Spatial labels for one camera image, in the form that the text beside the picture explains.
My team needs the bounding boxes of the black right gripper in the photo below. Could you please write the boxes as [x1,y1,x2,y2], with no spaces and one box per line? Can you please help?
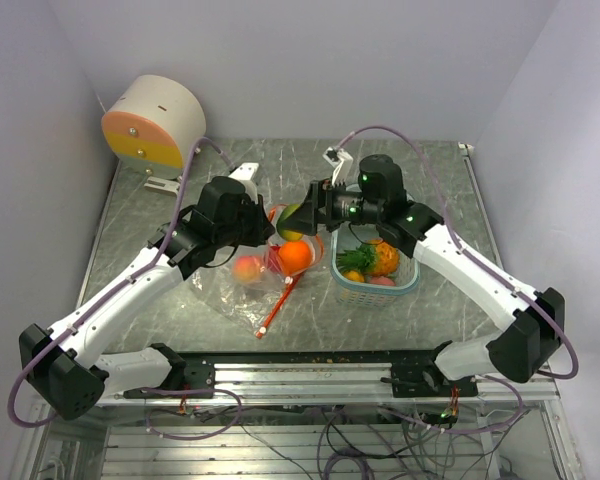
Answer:
[283,176,383,235]

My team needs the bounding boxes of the green yellow toy mango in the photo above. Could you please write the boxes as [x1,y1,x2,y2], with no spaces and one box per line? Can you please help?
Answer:
[276,203,303,242]

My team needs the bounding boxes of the toy orange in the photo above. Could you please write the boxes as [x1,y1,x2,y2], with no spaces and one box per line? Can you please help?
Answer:
[278,241,313,275]

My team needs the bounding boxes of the toy peach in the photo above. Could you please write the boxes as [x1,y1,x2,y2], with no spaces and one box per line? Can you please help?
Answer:
[232,255,265,285]

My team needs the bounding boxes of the red toy apple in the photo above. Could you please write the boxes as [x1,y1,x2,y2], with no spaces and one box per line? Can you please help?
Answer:
[264,245,286,276]

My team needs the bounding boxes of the clear orange zip top bag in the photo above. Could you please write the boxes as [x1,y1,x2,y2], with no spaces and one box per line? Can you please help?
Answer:
[190,232,324,339]

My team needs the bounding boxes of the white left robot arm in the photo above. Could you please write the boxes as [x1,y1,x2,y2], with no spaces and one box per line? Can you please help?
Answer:
[19,163,274,420]

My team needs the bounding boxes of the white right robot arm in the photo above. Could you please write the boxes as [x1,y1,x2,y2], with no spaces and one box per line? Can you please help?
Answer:
[279,155,565,396]

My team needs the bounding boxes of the small yellow toy fruit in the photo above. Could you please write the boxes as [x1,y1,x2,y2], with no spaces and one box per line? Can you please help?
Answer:
[341,270,366,283]

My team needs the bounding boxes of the toy pineapple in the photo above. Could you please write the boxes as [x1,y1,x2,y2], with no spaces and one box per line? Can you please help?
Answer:
[336,239,400,277]

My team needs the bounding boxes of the light blue plastic basket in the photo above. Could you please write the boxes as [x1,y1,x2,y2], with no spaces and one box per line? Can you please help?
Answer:
[330,223,420,307]

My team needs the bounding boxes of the pink toy fruit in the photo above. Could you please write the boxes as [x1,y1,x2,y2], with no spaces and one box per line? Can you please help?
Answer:
[367,276,395,287]

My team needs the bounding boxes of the white cylindrical drawer box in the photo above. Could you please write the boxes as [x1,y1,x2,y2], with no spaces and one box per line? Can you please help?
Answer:
[101,74,207,180]

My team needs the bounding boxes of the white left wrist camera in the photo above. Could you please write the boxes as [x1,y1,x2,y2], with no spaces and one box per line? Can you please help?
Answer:
[229,162,260,202]

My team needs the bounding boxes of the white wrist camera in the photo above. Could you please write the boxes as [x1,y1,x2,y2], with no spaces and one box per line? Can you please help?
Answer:
[229,162,260,202]
[323,146,354,185]

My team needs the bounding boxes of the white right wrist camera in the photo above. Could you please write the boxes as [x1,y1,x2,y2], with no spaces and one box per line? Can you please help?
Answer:
[323,146,354,185]

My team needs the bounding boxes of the small white metal bracket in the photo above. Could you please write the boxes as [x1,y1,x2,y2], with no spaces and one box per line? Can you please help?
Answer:
[144,176,181,196]

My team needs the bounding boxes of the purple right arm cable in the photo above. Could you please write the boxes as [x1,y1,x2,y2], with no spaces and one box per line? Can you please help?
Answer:
[339,124,580,379]

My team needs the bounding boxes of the white corner bracket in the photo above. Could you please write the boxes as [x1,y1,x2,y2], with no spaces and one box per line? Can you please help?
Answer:
[458,142,475,156]

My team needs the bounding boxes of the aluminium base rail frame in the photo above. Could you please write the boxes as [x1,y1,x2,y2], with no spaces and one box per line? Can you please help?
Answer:
[39,359,561,406]

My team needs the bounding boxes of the tangled cables under table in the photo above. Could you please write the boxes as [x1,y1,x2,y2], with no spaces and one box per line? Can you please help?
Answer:
[144,389,531,480]

